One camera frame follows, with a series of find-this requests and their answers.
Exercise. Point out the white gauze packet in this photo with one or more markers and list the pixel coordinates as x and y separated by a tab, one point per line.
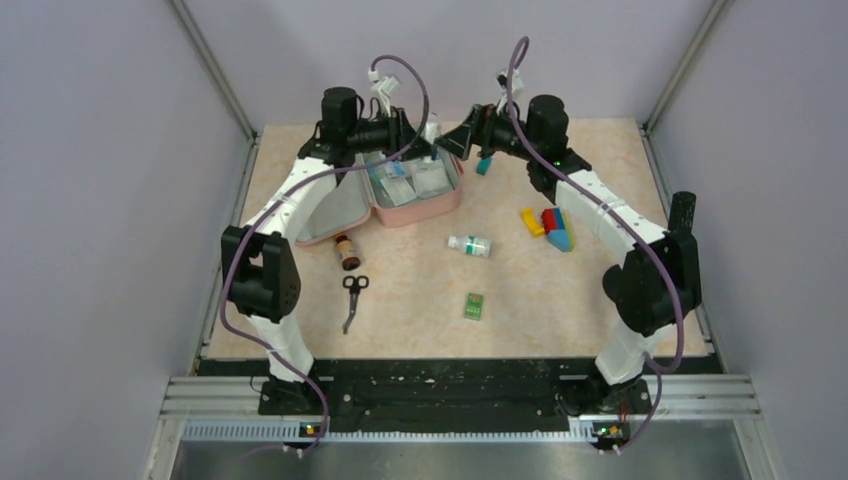
399	191
430	179

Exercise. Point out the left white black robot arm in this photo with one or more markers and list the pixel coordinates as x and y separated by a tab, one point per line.
261	282

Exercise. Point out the black medical scissors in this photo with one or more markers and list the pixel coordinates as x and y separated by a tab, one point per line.
354	285

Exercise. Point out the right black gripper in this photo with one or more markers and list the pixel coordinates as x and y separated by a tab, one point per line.
479	130

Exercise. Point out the blue bandage strip packet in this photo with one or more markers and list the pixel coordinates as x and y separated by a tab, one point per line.
383	169

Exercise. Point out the clear bottle green label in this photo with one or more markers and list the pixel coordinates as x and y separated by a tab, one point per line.
471	245

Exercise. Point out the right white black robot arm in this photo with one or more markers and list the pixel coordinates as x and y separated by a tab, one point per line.
656	281

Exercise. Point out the small teal box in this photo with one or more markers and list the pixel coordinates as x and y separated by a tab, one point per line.
484	166

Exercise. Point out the white blue bandage roll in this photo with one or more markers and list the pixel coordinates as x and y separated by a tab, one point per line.
432	130

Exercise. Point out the small green box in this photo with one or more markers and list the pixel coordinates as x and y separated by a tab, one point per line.
473	306

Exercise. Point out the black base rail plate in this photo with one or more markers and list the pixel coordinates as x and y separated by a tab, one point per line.
442	395

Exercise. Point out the brown medicine bottle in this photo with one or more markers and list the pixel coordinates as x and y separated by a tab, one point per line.
347	252

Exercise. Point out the black stand with handle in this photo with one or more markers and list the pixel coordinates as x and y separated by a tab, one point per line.
682	211

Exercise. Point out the colourful toy blocks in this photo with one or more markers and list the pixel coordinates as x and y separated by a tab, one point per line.
553	225

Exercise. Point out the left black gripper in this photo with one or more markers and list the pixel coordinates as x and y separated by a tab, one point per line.
399	132

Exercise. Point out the pink medicine kit case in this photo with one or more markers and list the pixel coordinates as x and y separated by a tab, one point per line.
361	196

